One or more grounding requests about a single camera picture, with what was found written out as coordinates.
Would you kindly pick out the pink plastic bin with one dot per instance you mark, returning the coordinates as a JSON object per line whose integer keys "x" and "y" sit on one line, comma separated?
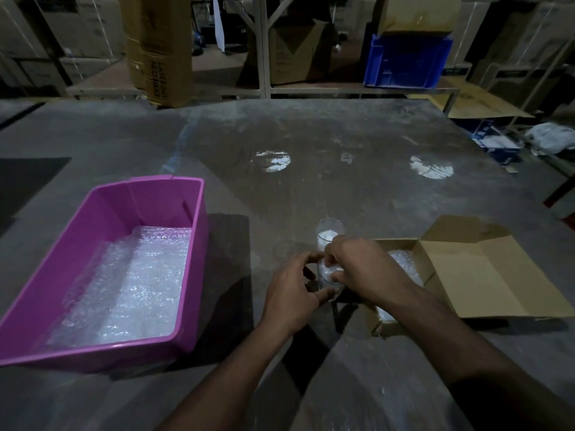
{"x": 148, "y": 197}

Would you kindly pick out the tall narrow cardboard carton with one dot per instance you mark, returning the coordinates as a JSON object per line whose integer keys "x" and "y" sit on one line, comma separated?
{"x": 161, "y": 49}

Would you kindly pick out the person's right hand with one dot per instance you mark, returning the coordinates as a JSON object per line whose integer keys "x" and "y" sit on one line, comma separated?
{"x": 373, "y": 273}

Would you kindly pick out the person's left forearm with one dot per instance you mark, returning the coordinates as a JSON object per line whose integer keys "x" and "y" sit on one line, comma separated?
{"x": 224, "y": 386}

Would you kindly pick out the open brown carton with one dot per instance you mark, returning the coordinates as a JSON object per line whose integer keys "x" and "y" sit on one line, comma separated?
{"x": 296, "y": 53}

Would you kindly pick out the white plastic bag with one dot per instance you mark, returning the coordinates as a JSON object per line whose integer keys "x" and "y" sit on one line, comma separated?
{"x": 552, "y": 136}

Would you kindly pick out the white paper sheet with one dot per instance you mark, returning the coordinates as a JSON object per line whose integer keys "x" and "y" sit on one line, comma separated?
{"x": 218, "y": 26}

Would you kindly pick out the clear drinking glass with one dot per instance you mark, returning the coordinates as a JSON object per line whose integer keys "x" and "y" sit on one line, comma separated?
{"x": 338, "y": 288}

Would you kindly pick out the flattened printed cardboard sheet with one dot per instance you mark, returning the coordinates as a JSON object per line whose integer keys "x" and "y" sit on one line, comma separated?
{"x": 476, "y": 103}

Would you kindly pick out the person's right forearm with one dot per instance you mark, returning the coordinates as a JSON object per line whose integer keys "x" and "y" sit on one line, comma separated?
{"x": 471, "y": 354}

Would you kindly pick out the small dark object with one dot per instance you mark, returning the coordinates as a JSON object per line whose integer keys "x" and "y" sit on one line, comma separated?
{"x": 197, "y": 42}

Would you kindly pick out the flat cardboard sheet with tape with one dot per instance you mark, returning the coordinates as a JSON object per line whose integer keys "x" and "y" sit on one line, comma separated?
{"x": 418, "y": 13}

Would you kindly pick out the person's left hand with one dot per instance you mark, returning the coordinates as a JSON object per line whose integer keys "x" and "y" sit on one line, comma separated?
{"x": 287, "y": 300}

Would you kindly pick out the glasses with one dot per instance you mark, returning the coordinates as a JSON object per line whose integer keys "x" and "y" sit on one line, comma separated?
{"x": 406, "y": 264}

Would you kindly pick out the grey metal storage rack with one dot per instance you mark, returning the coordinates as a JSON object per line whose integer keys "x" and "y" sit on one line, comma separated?
{"x": 263, "y": 49}

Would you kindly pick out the dark blue product box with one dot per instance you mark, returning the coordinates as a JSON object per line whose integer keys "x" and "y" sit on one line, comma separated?
{"x": 480, "y": 126}

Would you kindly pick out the small brown cardboard box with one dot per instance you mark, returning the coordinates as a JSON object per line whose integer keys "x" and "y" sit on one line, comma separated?
{"x": 485, "y": 273}

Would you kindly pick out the bubble items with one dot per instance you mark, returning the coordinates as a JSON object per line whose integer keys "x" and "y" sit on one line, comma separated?
{"x": 330, "y": 233}

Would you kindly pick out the blue and white product box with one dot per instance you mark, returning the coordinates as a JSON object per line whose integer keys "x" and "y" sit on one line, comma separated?
{"x": 496, "y": 145}

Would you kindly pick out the blue plastic crate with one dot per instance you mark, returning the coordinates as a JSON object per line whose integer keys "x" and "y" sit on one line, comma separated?
{"x": 404, "y": 62}

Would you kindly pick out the pile of bubble wrap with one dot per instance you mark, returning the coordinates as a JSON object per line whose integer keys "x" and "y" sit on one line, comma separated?
{"x": 130, "y": 291}

